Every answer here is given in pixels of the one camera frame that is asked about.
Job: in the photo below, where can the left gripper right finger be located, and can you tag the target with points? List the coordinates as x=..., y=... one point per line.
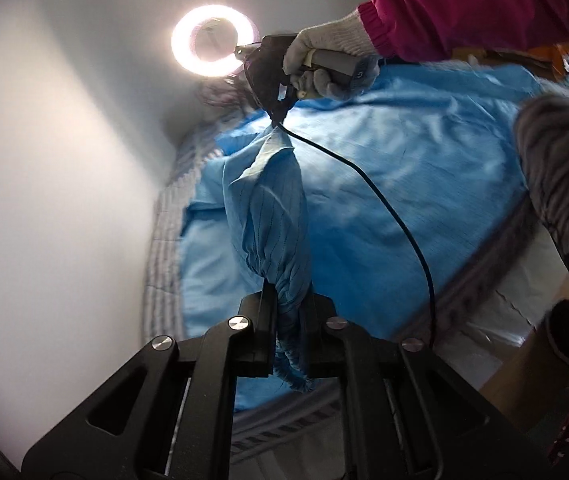
x=409, y=415

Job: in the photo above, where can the bright ring light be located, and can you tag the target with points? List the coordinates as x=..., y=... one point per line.
x=205, y=38

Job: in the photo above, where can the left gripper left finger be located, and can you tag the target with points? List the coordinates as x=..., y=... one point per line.
x=167, y=413

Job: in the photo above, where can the right gloved hand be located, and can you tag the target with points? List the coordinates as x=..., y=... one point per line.
x=346, y=35

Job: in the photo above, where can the light blue work coat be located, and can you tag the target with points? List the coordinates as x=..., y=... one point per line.
x=383, y=198

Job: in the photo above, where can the magenta right sleeve forearm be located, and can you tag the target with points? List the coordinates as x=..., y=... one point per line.
x=430, y=30

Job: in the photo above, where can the striped blue white mattress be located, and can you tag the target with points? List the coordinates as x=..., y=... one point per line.
x=498, y=303

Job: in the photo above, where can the dark navy down jacket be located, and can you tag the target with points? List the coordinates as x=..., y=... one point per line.
x=228, y=93

